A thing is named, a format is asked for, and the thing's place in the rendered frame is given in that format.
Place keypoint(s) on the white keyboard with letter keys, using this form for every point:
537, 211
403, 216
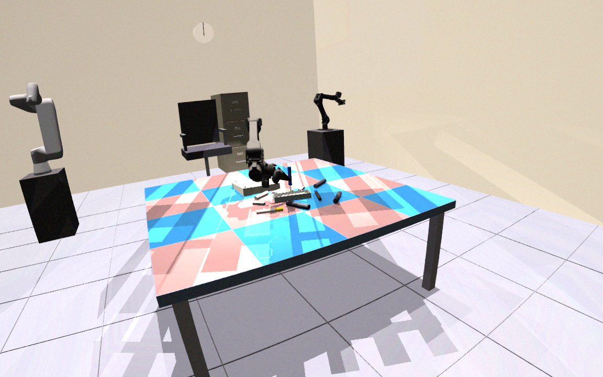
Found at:
291, 196

